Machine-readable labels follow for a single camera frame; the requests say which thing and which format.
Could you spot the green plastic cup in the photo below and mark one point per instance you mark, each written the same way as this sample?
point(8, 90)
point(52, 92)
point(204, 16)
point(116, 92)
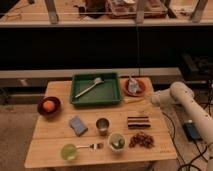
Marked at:
point(69, 152)

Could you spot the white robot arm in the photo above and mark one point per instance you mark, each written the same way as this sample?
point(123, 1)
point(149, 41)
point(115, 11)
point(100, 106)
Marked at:
point(178, 92)

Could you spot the blue sponge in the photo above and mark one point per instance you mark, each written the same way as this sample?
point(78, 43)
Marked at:
point(78, 126)

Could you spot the metal fork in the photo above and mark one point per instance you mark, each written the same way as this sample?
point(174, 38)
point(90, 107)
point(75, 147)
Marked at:
point(92, 146)

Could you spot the grey cloth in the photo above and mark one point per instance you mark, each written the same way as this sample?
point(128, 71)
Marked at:
point(132, 85)

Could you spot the striped brown block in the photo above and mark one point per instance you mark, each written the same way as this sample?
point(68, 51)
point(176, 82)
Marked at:
point(138, 122)

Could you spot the green plastic tray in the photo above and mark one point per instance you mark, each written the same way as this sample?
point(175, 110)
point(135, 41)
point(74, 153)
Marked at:
point(106, 93)

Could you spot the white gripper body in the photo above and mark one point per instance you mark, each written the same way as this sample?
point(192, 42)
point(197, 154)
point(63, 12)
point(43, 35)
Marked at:
point(158, 99)

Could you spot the wooden shelf rail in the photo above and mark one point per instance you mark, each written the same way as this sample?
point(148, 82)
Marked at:
point(107, 23)

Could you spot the yellow banana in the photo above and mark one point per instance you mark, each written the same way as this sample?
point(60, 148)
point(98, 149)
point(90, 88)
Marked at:
point(132, 99)

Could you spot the white bowl with greens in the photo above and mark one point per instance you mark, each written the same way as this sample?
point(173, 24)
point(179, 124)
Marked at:
point(116, 142)

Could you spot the orange plate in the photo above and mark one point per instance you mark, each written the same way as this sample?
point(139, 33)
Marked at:
point(140, 91)

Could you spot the orange fruit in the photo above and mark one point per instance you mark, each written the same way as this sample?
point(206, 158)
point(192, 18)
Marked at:
point(49, 106)

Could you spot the small metal cup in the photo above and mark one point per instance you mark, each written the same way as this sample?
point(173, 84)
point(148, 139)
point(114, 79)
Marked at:
point(102, 125)

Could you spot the dark red bowl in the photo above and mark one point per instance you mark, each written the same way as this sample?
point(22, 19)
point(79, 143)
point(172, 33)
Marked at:
point(43, 112)

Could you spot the black pedal box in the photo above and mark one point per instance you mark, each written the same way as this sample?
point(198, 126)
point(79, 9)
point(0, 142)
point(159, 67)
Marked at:
point(191, 132)

